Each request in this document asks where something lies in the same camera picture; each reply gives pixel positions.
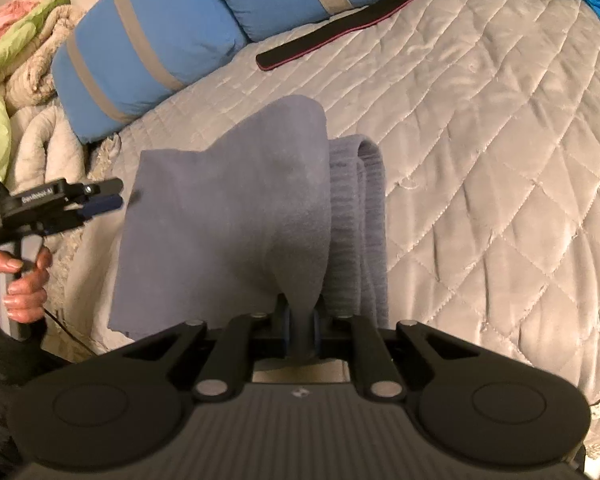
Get pink cloth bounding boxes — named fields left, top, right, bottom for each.
left=0, top=0, right=42, bottom=52

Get cream chunky blanket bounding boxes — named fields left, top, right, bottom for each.
left=2, top=5, right=93, bottom=186

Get thin black cable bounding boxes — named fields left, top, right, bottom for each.
left=44, top=309, right=97, bottom=357

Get black belt with red edge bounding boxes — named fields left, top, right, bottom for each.
left=256, top=0, right=600, bottom=72

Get person's left hand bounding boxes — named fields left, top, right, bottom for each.
left=0, top=248, right=53, bottom=322

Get cream shaggy blanket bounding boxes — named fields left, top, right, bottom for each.
left=45, top=132, right=124, bottom=312

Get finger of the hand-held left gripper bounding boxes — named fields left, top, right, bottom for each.
left=64, top=176, right=124, bottom=199
left=76, top=193, right=127, bottom=222

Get gray-blue fleece garment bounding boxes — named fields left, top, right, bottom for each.
left=107, top=94, right=392, bottom=361

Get gray quilted bedspread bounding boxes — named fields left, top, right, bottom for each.
left=65, top=0, right=600, bottom=461

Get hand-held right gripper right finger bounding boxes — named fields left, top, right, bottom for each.
left=312, top=307, right=486, bottom=404

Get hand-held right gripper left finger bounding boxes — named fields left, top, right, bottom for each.
left=122, top=292, right=291, bottom=404

